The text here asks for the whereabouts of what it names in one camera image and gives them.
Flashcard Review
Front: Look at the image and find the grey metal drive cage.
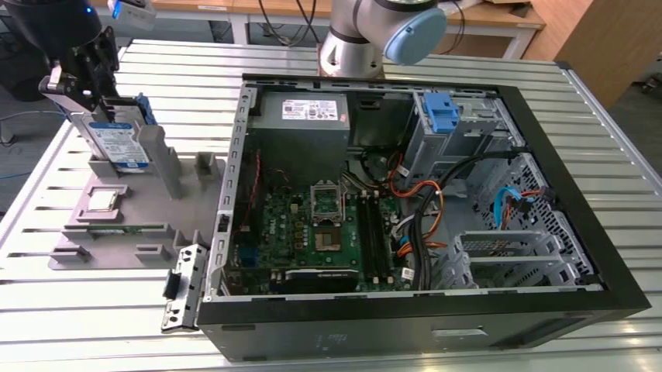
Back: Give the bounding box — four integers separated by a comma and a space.
402, 88, 523, 191

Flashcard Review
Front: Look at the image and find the metal disk bay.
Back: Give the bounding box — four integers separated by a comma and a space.
443, 228, 589, 291

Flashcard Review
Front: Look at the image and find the green motherboard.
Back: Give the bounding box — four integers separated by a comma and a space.
227, 170, 415, 294

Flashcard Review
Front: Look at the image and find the wooden desk white frame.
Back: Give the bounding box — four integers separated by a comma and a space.
443, 0, 547, 59

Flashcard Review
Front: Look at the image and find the black cable bundle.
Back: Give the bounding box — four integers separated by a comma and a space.
411, 149, 522, 291

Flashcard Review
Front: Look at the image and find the orange power wire black connector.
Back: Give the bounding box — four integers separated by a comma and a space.
505, 185, 558, 233

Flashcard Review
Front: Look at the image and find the black PC case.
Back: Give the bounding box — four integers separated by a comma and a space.
195, 73, 651, 363

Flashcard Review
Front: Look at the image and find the silver CPU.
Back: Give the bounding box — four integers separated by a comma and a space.
87, 189, 121, 212

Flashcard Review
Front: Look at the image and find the grey power supply unit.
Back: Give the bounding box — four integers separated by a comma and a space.
252, 91, 354, 156

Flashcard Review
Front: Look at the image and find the grey parts rack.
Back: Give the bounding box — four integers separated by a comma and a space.
47, 124, 228, 270

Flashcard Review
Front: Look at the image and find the long wooden desk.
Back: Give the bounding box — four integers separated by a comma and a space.
149, 0, 332, 44

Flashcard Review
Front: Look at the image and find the metal slot bracket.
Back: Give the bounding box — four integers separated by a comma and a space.
159, 243, 210, 334

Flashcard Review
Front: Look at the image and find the blue network cable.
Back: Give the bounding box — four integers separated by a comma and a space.
25, 109, 69, 122

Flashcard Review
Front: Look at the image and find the orange wire bundle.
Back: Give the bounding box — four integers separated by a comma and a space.
387, 177, 448, 257

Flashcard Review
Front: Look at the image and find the blue plastic drive latch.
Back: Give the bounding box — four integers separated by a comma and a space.
420, 91, 462, 135

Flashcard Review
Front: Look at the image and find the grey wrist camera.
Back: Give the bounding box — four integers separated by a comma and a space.
109, 0, 157, 31

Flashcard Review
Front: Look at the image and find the CPU socket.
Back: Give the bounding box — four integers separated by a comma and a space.
312, 227, 347, 252

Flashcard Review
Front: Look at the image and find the hard disk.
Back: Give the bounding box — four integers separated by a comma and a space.
60, 95, 152, 174

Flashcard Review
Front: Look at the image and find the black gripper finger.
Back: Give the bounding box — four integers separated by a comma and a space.
39, 57, 125, 120
81, 25, 121, 98

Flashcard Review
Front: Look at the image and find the black graphics card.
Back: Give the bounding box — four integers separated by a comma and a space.
268, 267, 360, 295

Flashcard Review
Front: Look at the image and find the black waste bin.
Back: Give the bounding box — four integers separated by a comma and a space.
0, 57, 53, 102

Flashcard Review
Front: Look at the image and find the blue data wire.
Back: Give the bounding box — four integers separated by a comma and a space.
494, 185, 519, 234

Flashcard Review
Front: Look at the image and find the metal socket cover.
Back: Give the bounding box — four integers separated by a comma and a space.
308, 181, 347, 226

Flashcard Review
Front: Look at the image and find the green RAM stick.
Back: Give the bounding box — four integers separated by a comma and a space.
85, 223, 163, 236

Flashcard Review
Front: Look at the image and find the black RAM slot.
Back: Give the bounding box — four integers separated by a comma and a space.
372, 190, 394, 286
359, 190, 378, 284

